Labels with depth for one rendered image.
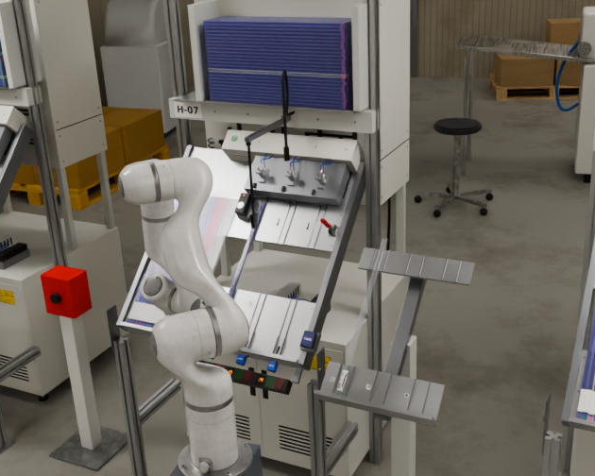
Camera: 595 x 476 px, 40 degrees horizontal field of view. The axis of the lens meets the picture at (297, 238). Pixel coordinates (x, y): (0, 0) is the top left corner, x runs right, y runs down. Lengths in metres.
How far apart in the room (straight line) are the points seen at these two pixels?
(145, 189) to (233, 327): 0.39
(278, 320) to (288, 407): 0.54
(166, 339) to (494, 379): 2.18
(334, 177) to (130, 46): 5.37
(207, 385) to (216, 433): 0.14
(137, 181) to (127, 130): 4.64
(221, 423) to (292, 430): 1.07
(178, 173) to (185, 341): 0.41
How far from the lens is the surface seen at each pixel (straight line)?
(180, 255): 1.96
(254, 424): 3.17
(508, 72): 8.99
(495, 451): 3.39
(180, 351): 1.92
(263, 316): 2.62
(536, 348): 4.10
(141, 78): 7.90
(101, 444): 3.53
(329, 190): 2.67
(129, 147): 6.67
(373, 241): 2.82
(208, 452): 2.09
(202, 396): 2.00
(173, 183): 2.01
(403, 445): 2.61
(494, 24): 10.09
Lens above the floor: 2.00
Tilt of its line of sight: 22 degrees down
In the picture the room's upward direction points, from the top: 3 degrees counter-clockwise
